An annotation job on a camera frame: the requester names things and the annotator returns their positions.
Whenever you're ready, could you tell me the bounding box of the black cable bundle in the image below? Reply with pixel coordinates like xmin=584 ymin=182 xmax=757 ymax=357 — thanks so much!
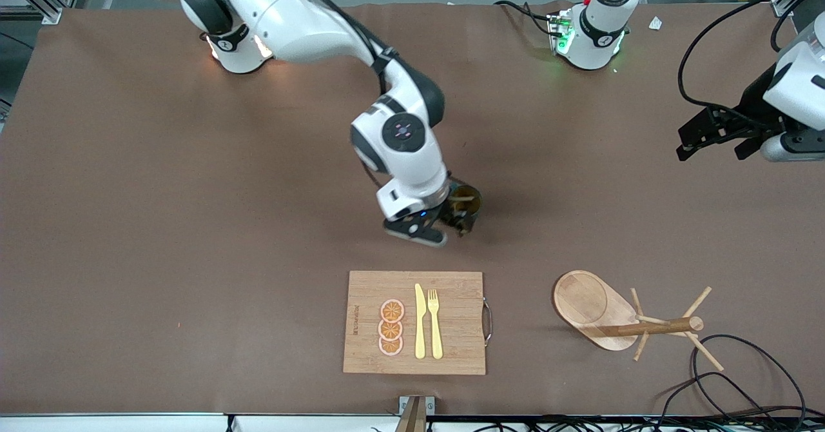
xmin=432 ymin=415 xmax=825 ymax=432

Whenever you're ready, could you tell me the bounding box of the yellow plastic fork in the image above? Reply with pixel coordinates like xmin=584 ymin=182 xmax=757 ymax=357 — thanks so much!
xmin=427 ymin=289 xmax=444 ymax=360

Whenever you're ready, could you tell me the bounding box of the dark green ribbed cup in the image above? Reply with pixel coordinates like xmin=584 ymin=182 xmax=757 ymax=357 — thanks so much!
xmin=448 ymin=185 xmax=483 ymax=235

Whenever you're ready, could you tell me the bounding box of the black looped cable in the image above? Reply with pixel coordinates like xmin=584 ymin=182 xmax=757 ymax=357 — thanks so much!
xmin=692 ymin=334 xmax=808 ymax=432
xmin=657 ymin=372 xmax=784 ymax=432

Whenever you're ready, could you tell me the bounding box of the black base cable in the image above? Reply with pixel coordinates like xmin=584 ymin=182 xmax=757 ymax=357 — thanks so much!
xmin=494 ymin=0 xmax=556 ymax=36

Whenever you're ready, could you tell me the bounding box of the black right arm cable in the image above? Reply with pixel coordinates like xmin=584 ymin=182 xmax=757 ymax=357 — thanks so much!
xmin=277 ymin=0 xmax=395 ymax=94

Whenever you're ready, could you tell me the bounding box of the wooden mug rack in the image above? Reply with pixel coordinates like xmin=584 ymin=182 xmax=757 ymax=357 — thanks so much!
xmin=553 ymin=270 xmax=724 ymax=372

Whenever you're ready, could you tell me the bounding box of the yellow plastic knife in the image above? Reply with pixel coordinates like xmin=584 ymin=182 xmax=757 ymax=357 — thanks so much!
xmin=414 ymin=283 xmax=427 ymax=360

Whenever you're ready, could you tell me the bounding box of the metal bracket with brown bar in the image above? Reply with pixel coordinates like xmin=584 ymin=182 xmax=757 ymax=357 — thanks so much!
xmin=394 ymin=395 xmax=436 ymax=432

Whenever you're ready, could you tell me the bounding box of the wooden cutting board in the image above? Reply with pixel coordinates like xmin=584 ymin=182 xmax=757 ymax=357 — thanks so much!
xmin=343 ymin=271 xmax=494 ymax=376

